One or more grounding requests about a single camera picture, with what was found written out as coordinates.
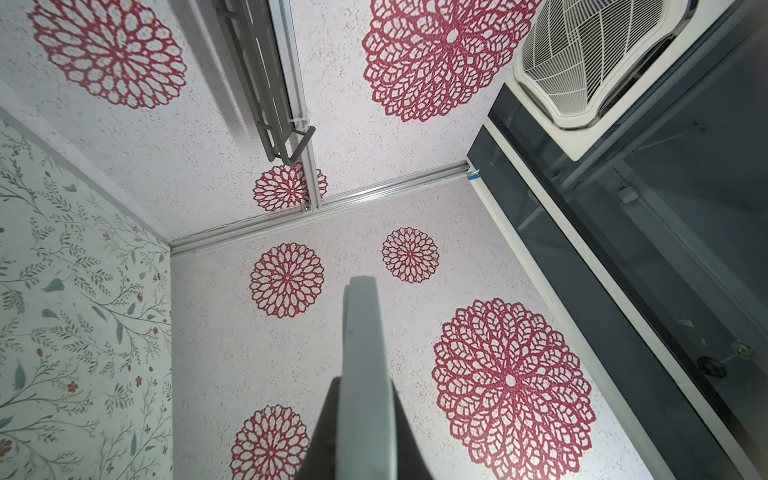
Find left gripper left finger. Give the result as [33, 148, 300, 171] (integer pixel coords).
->
[295, 377, 341, 480]

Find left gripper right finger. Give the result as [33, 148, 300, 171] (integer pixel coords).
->
[392, 384, 433, 480]

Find black phone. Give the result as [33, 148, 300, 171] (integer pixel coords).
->
[335, 276, 397, 479]

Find white ceiling air conditioner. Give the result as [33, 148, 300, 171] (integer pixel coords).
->
[506, 0, 733, 162]

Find dark metal wall shelf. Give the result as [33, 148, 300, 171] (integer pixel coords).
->
[213, 1, 316, 167]

